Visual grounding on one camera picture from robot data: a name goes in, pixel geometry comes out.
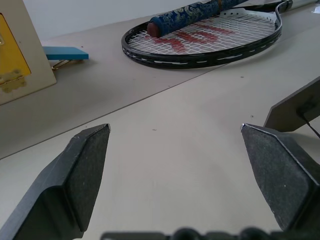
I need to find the black tennis racket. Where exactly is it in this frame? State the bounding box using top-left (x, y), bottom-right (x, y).
top-left (121, 0), bottom-right (294, 70)

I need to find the blue brocade scroll tube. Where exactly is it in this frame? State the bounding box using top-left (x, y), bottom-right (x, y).
top-left (146, 0), bottom-right (247, 39)

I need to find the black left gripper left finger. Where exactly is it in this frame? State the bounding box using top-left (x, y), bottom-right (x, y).
top-left (0, 123), bottom-right (112, 240)

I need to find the dark picture frame back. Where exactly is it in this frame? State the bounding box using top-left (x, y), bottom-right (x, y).
top-left (263, 75), bottom-right (320, 139)

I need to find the blue clipboard with gold clip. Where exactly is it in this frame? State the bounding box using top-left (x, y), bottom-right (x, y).
top-left (41, 46), bottom-right (90, 71)

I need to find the cream box with yellow window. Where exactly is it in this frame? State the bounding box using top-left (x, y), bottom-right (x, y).
top-left (0, 0), bottom-right (57, 106)

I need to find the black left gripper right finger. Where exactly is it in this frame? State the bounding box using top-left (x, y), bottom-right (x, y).
top-left (239, 123), bottom-right (320, 232)

